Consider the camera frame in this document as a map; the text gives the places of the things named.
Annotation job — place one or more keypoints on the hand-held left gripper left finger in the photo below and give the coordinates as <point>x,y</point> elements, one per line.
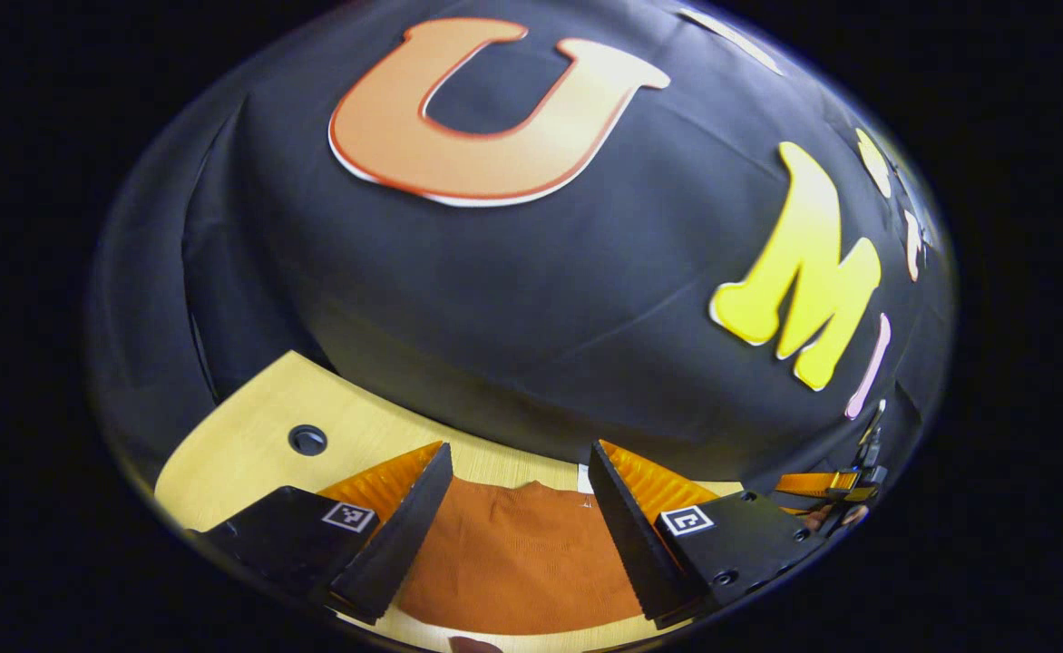
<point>404,535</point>

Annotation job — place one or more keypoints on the orange button-up shirt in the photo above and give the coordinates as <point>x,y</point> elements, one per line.
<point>513,562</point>

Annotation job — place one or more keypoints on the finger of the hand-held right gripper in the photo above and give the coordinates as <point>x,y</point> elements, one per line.
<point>813,483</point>

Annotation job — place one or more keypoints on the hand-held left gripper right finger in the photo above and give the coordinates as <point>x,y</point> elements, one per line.
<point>631,535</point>

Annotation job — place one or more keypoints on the black backdrop cloth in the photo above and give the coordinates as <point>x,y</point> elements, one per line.
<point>541,299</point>

